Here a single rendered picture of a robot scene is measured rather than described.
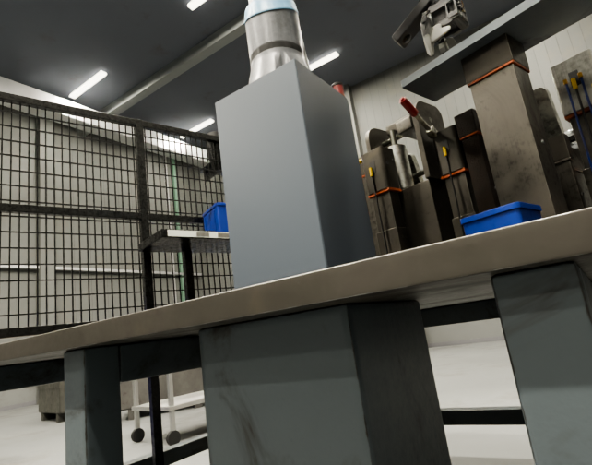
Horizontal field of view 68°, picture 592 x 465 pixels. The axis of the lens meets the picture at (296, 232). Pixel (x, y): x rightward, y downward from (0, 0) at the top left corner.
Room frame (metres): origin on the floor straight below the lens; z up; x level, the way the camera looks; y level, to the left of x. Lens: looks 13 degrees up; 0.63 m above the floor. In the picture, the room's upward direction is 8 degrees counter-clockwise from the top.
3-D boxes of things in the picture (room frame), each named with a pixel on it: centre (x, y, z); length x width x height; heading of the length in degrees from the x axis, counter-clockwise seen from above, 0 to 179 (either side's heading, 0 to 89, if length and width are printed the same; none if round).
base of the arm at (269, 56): (0.82, -0.01, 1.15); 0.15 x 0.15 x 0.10
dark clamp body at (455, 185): (1.05, -0.43, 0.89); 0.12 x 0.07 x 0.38; 131
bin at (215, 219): (1.74, 0.20, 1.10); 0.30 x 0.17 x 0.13; 123
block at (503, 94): (0.83, -0.46, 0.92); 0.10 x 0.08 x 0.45; 41
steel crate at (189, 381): (5.31, 1.77, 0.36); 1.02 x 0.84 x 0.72; 111
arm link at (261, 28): (0.82, -0.01, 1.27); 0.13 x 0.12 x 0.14; 172
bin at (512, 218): (0.77, -0.37, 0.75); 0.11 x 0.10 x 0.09; 41
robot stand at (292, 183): (0.82, -0.01, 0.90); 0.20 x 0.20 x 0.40; 57
